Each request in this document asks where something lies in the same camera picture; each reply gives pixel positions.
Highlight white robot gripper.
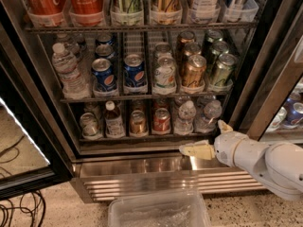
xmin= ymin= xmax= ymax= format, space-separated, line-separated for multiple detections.
xmin=179 ymin=120 xmax=269 ymax=168

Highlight clear water bottle bottom shelf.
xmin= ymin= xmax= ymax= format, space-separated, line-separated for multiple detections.
xmin=174 ymin=100 xmax=196 ymax=135

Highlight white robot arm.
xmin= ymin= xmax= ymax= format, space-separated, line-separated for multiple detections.
xmin=179 ymin=120 xmax=303 ymax=201

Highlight clear water bottle bottom right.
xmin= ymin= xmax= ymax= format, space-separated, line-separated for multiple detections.
xmin=194 ymin=100 xmax=223 ymax=133

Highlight red soda can bottom shelf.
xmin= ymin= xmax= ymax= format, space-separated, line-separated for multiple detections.
xmin=152 ymin=108 xmax=170 ymax=134

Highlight steel fridge door right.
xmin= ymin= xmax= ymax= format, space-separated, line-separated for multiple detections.
xmin=223 ymin=0 xmax=303 ymax=143

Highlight gold can middle shelf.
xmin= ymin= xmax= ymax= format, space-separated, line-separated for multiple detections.
xmin=181 ymin=55 xmax=206 ymax=94

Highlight gold soda can bottom shelf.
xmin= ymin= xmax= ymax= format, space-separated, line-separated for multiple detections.
xmin=130 ymin=110 xmax=148 ymax=137

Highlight green can middle shelf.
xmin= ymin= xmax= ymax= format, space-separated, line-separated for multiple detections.
xmin=207 ymin=53 xmax=238 ymax=92

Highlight blue pepsi can right fridge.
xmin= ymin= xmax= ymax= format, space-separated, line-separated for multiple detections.
xmin=283 ymin=102 xmax=303 ymax=129

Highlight brown drink bottle white cap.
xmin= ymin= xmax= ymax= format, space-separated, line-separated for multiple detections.
xmin=104 ymin=101 xmax=125 ymax=138

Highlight steel fridge base grille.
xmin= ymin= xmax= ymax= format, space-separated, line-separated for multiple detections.
xmin=71 ymin=151 xmax=264 ymax=203

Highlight white label bottle top shelf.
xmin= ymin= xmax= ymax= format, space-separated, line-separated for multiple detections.
xmin=187 ymin=0 xmax=220 ymax=24

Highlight large water bottle middle shelf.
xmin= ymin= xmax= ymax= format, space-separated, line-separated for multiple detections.
xmin=52 ymin=43 xmax=91 ymax=99

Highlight green yellow bottle top shelf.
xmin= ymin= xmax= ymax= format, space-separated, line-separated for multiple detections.
xmin=111 ymin=0 xmax=144 ymax=26

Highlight red coca-cola bottle right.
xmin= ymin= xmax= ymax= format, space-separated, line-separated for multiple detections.
xmin=70 ymin=0 xmax=103 ymax=26

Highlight red coca-cola bottle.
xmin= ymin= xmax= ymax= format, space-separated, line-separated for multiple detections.
xmin=27 ymin=0 xmax=66 ymax=27
xmin=70 ymin=0 xmax=103 ymax=26

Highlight black fridge door left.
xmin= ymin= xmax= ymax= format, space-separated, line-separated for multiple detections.
xmin=0 ymin=4 xmax=72 ymax=201

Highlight red coca-cola bottle left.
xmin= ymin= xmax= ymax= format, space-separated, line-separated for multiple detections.
xmin=27 ymin=0 xmax=66 ymax=27

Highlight clear plastic bin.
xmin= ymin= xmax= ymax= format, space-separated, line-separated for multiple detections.
xmin=108 ymin=189 xmax=212 ymax=227

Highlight white green soda can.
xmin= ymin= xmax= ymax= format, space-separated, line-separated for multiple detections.
xmin=153 ymin=56 xmax=176 ymax=95

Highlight blue pepsi can centre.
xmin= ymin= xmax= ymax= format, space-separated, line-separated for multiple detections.
xmin=123 ymin=54 xmax=148 ymax=94

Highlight blue pepsi can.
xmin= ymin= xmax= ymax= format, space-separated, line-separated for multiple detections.
xmin=123 ymin=54 xmax=148 ymax=94
xmin=91 ymin=58 xmax=117 ymax=97

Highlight blue pepsi can front left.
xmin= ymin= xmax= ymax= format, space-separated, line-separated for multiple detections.
xmin=91 ymin=58 xmax=117 ymax=97

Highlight silver can bottom left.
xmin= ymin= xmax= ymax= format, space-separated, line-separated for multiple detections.
xmin=80 ymin=113 xmax=102 ymax=140

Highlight black cables on floor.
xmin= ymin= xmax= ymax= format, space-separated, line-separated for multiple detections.
xmin=0 ymin=190 xmax=47 ymax=227

